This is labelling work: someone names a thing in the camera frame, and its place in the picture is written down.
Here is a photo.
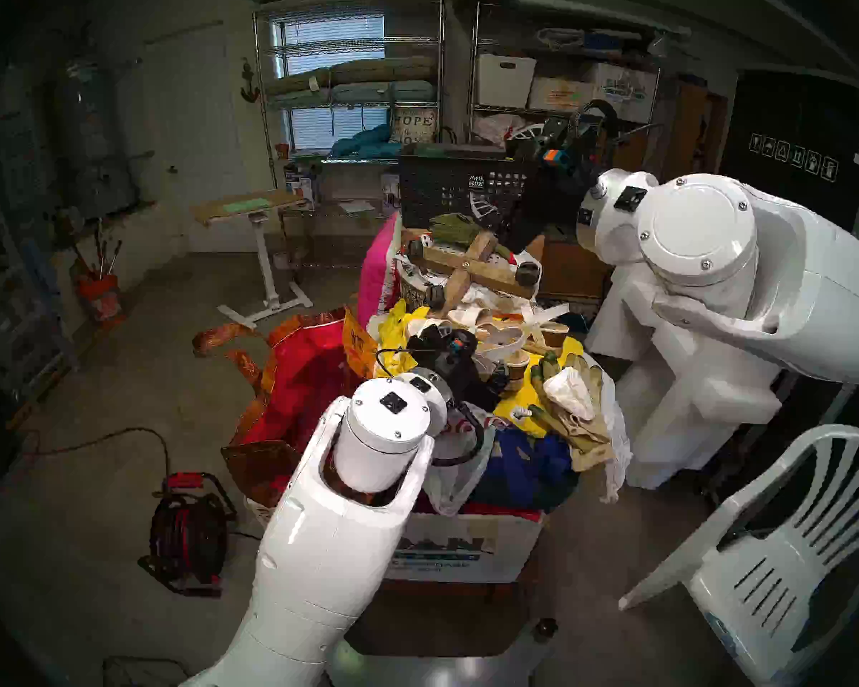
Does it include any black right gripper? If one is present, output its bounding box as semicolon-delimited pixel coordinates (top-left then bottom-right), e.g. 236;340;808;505
470;130;603;255

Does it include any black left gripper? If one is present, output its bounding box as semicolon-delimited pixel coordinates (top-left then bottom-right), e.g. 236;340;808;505
404;326;510;411

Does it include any white strap wedge sandal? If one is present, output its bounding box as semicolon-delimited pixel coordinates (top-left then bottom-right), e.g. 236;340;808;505
429;319;532;396
472;301;572;357

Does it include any green knit glove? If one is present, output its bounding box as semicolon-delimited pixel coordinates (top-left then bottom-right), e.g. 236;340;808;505
429;213;483;248

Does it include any wooden cross caster dolly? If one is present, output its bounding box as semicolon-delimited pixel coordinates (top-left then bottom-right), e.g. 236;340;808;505
401;228;543;314

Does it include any black mesh basket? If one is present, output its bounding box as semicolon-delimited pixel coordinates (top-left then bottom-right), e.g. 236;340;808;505
399;143;545;230

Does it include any white printed round tote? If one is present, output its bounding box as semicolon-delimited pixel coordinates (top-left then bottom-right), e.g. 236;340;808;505
394;253;473;314

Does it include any brown cardboard box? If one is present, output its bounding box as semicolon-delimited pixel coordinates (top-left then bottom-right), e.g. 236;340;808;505
537;236;613;301

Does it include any yellow terry towel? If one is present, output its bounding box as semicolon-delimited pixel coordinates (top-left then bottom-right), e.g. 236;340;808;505
401;299;588;439

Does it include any white red-logo plastic bag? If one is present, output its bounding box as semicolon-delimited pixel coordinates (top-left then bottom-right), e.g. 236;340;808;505
422;403;502;518

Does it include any white crumpled cloth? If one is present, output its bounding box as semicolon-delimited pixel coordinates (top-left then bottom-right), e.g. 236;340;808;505
543;367;596;422

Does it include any pink pillow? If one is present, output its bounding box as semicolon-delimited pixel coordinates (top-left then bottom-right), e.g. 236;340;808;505
358;213;402;328

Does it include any blue fabric bag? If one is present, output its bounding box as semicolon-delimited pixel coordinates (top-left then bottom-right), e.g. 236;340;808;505
472;428;581;511

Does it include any HOPE word sign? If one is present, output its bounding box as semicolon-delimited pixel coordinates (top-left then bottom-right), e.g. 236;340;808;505
390;106;439;144

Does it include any labelled cardboard box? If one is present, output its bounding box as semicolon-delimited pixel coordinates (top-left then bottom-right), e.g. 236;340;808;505
528;77;595;114

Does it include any white storage box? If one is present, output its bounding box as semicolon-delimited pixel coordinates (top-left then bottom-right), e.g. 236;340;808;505
476;54;538;109

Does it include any beige green-tipped work glove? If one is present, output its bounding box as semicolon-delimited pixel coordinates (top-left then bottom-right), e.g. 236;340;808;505
530;351;614;472

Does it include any red orange floral tote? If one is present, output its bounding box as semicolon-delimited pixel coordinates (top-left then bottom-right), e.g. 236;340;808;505
192;306;380;507

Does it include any teal cushion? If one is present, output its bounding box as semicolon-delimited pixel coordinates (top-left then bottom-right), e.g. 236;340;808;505
329;124;394;158

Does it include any small white Gildan carton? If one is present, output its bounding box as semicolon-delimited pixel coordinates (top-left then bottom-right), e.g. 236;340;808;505
591;62;659;125

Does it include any thin white plastic sheet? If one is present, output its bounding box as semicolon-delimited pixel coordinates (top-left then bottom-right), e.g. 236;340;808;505
600;378;634;504

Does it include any green bench cushion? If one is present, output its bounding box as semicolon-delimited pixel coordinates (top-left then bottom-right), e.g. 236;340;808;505
268;81;437;110

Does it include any large white Gildan carton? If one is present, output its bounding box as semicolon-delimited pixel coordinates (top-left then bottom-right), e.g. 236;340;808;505
247;496;545;585

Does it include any beige bench cushion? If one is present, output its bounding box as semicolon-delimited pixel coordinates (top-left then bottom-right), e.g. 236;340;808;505
265;56;437;96

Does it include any blue white appliance box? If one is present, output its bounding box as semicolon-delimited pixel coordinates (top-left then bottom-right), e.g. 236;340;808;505
284;163;323;207

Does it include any white overbed table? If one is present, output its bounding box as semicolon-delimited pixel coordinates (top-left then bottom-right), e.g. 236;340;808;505
190;190;314;330

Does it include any white foam packing block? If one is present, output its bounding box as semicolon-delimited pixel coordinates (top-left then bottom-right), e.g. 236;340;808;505
586;260;788;489

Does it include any window with blinds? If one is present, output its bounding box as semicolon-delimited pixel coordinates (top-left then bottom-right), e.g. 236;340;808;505
272;13;391;150

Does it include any black flight case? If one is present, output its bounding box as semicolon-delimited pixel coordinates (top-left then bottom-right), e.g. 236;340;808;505
719;70;859;235

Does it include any white door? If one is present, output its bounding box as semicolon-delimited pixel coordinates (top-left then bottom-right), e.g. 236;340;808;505
143;20;255;253

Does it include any orange plastic bucket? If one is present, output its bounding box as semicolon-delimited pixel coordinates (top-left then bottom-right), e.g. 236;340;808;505
77;272;122;325

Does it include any white plastic chair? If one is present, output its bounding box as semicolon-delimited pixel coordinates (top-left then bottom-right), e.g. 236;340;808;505
619;424;859;687

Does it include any grey water heater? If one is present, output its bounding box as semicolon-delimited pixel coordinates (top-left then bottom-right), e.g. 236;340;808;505
54;56;140;218

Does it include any aluminium step ladder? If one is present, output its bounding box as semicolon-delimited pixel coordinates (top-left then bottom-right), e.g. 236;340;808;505
0;192;79;407

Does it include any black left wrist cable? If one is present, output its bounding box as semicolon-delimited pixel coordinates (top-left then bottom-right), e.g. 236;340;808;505
376;349;487;468

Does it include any chrome wire shelving rack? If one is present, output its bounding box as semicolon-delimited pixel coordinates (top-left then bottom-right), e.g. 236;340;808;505
254;0;448;214
469;2;663;193

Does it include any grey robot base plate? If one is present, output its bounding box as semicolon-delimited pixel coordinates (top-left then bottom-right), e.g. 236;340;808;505
326;618;559;687

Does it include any red black cable reel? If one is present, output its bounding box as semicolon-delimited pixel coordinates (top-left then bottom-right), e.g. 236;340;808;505
137;471;238;599

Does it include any floor power cable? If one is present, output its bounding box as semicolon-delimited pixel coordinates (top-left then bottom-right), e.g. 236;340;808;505
21;427;173;493

